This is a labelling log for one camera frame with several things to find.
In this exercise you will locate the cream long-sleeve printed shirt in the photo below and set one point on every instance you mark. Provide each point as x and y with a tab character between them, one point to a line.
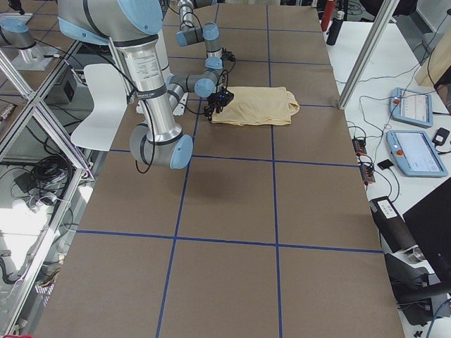
258	106

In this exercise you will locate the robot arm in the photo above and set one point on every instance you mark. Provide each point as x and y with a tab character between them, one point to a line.
191	31
133	28

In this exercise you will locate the white plastic chair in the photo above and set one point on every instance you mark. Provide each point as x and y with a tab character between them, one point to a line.
98	130

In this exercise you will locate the black water bottle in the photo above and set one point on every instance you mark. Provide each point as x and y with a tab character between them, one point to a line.
335	28

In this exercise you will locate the red cylinder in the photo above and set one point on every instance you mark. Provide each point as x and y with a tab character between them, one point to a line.
329	7

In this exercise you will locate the small black device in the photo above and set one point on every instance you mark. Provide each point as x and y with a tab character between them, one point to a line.
386	165

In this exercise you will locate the blue teach pendant far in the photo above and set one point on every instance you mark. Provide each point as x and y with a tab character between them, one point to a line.
411	107

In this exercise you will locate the blue teach pendant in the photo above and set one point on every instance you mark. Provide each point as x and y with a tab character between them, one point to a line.
411	107
414	154

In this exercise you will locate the blue teach pendant near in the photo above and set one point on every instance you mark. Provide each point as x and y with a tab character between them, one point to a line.
414	154

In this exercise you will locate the aluminium frame post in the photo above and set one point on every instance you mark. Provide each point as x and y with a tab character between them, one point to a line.
377	29

